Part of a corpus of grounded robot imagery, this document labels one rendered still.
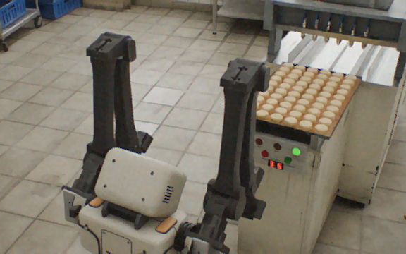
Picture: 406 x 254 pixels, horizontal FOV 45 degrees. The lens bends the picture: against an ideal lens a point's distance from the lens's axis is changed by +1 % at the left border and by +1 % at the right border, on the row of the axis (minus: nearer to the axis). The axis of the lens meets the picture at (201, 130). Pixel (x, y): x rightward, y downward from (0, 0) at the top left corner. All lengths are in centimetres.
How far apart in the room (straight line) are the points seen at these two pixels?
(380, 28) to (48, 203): 210
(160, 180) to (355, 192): 182
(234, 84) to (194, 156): 215
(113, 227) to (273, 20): 161
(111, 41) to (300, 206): 116
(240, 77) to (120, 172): 41
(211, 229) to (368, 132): 155
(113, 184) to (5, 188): 201
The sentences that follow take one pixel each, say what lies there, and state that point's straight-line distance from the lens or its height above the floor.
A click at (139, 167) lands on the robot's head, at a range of 131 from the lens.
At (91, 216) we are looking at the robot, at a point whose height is 101.
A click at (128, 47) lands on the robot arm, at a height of 137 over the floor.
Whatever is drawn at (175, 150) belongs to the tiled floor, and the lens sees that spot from 341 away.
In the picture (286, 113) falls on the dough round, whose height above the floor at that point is 91.
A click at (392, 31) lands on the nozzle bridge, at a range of 256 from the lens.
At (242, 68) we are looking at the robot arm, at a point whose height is 139.
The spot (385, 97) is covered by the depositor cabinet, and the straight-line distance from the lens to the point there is 260.
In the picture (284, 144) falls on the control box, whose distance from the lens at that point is 199.
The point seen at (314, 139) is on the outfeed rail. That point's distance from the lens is 193.
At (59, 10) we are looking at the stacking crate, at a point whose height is 8.
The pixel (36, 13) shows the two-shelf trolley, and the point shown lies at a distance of 584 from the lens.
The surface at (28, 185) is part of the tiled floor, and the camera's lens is 327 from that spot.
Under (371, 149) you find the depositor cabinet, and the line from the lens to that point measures 276.
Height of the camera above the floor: 192
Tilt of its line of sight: 32 degrees down
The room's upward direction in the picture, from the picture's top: straight up
